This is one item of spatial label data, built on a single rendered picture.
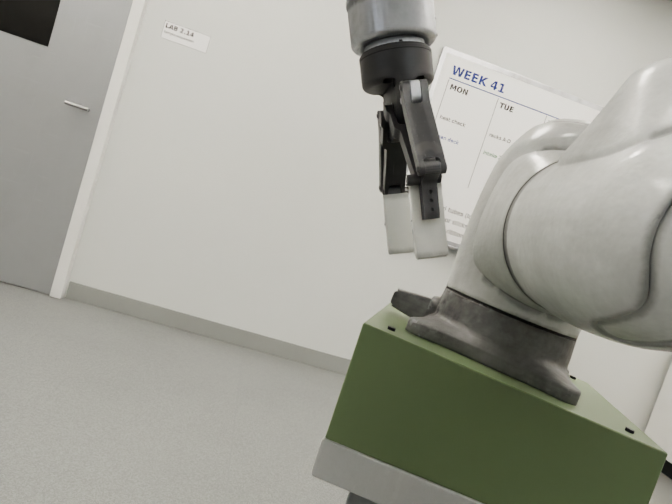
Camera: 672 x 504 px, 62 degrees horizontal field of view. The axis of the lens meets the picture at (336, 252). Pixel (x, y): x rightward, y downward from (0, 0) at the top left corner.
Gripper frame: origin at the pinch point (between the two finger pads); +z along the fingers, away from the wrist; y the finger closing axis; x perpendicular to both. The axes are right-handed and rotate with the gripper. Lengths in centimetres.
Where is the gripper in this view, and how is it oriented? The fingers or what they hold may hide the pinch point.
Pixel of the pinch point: (413, 244)
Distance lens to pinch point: 59.5
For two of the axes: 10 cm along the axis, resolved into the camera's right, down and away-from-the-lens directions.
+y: -0.9, -0.3, 10.0
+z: 1.0, 9.9, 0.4
